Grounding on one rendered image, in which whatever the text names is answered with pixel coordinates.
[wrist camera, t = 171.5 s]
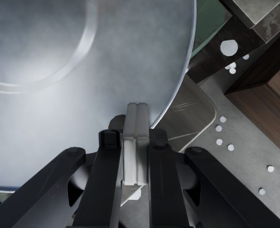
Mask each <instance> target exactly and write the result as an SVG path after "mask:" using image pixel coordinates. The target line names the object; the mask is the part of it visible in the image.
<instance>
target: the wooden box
mask: <svg viewBox="0 0 280 228"><path fill-rule="evenodd" d="M224 95H225V96H226V97H227V98H228V99H229V100H230V101H231V102H232V103H233V104H234V105H235V106H236V107H237V108H238V109H239V110H240V111H241V112H242V113H243V114H244V115H245V116H246V117H247V118H248V119H249V120H250V121H251V122H252V123H253V124H254V125H256V127H257V128H259V129H260V130H261V131H262V132H263V133H264V134H265V135H266V136H267V137H268V138H269V139H270V140H271V141H272V142H273V143H274V144H275V145H276V146H277V147H278V148H279V149H280V37H279V38H278V39H277V40H276V41H275V42H274V43H273V44H272V45H271V46H270V47H269V48H268V49H267V50H266V51H265V52H264V53H263V54H262V55H261V56H260V57H259V58H258V59H257V60H256V61H255V63H254V64H253V65H252V66H251V67H250V68H249V69H248V70H247V71H246V72H245V73H244V74H243V75H242V76H241V77H240V78H239V79H238V80H237V81H236V82H235V83H234V84H233V85H232V86H231V87H230V88H229V89H228V90H227V92H226V93H225V94H224Z"/></svg>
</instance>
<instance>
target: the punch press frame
mask: <svg viewBox="0 0 280 228"><path fill-rule="evenodd" d="M196 7H197V14H196V29H195V37H194V42H193V49H192V53H191V57H190V59H191V58H192V57H193V56H194V55H195V54H196V53H198V52H199V51H200V50H201V49H202V48H203V47H204V46H205V45H206V44H207V43H208V42H209V41H210V40H211V39H212V38H213V37H214V35H215V34H216V33H217V32H218V31H219V30H220V29H221V28H222V27H223V25H224V24H225V23H226V22H227V21H228V20H229V19H230V18H231V17H232V15H231V13H230V12H229V11H228V10H227V9H226V8H225V7H224V6H223V5H222V4H221V3H220V2H219V0H196ZM12 194H13V193H0V202H1V203H2V202H4V201H5V200H6V199H7V198H8V197H9V196H11V195H12Z"/></svg>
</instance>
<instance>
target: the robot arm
mask: <svg viewBox="0 0 280 228"><path fill-rule="evenodd" d="M98 137H99V148H98V151H97V152H93V153H88V154H86V151H85V149H84V148H81V147H70V148H67V149H65V150H63V151H62V152H61V153H60V154H58V155H57V156H56V157H55V158H54V159H53V160H52V161H50V162H49V163H48V164H47V165H46V166H45V167H43V168H42V169H41V170H40V171H39V172H37V173H36V174H35V175H34V176H33V177H32V178H30V179H29V180H28V181H27V182H26V183H24V184H23V185H22V186H21V187H20V188H19V189H17V190H16V191H15V192H14V193H13V194H12V195H11V196H9V197H8V198H7V199H6V200H5V201H4V202H2V203H1V204H0V228H63V227H64V226H65V225H66V223H67V222H68V221H69V219H70V218H71V217H72V215H73V214H74V212H75V211H76V210H77V212H76V215H75V218H74V221H73V224H72V226H66V227H65V228H118V224H119V216H120V207H121V196H122V188H123V183H124V184H125V185H134V183H136V184H138V185H147V184H148V197H149V219H150V228H194V227H193V226H190V225H189V221H188V216H187V211H186V207H185V203H184V199H183V195H184V197H185V198H186V200H187V201H188V203H189V204H190V206H191V207H192V209H193V210H194V212H195V214H196V215H197V217H198V218H199V220H200V221H201V223H202V224H203V226H204V227H205V228H280V218H278V217H277V216H276V215H275V214H274V213H273V212H272V211H271V210H270V209H269V208H268V207H267V206H266V205H265V204H264V203H263V202H261V201H260V200H259V199H258V198H257V197H256V196H255V195H254V194H253V193H252V192H251V191H250V190H249V189H248V188H247V187H246V186H244V185H243V184H242V183H241V182H240V181H239V180H238V179H237V178H236V177H235V176H234V175H233V174H232V173H231V172H230V171H229V170H228V169H227V168H226V167H225V166H224V165H223V164H222V163H220V162H219V161H218V160H217V159H216V158H215V157H214V156H213V155H212V154H211V153H210V152H209V151H208V150H206V149H204V148H201V147H196V146H195V147H188V148H186V149H185V151H184V153H179V152H175V151H173V150H172V146H171V145H170V144H169V142H168V138H167V133H166V131H165V130H163V129H162V128H149V124H148V109H147V104H146V103H139V104H136V103H129V104H128V106H127V112H126V118H125V124H124V129H105V130H102V131H100V132H99V133H98ZM181 189H183V190H181Z"/></svg>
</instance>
